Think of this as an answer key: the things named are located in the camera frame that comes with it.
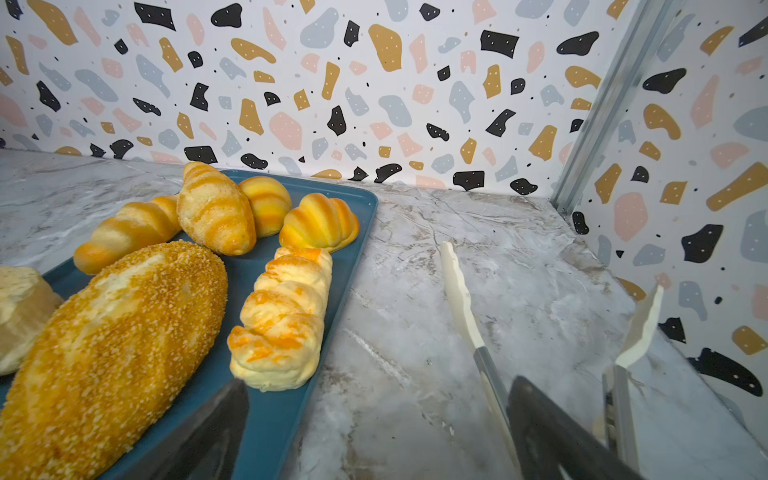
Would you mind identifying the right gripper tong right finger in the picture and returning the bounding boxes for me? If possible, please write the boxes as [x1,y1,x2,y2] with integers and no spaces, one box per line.
[602,285,665,473]

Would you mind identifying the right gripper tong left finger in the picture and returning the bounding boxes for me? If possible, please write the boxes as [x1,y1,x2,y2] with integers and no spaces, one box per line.
[439,242,522,479]

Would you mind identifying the large sesame bread loaf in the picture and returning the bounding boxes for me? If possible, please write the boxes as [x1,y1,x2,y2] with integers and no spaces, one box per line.
[1,241,228,479]

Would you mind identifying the pale crumbly bread roll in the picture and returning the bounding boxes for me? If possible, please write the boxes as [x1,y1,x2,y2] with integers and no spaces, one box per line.
[1,266,63,376]

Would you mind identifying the braided twist bread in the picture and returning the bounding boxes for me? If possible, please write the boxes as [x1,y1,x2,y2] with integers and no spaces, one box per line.
[227,247,333,392]

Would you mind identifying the teal plastic tray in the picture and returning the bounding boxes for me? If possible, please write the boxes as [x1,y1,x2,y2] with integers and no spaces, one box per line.
[0,168,380,480]

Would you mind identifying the shell shaped striped bun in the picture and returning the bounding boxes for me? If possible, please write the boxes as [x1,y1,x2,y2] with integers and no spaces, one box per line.
[279,193,360,253]

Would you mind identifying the round striped bun behind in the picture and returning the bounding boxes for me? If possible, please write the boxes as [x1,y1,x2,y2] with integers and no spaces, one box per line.
[239,176,292,239]

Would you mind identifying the large striped croissant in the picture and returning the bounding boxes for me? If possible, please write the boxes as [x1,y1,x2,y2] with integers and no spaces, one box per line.
[177,162,257,256]

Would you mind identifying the small striped croissant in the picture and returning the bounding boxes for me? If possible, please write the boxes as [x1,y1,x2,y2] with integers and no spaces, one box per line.
[73,195,181,275]

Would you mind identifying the right aluminium corner post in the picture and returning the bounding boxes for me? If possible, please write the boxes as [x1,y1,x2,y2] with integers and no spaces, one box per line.
[550,0,685,216]

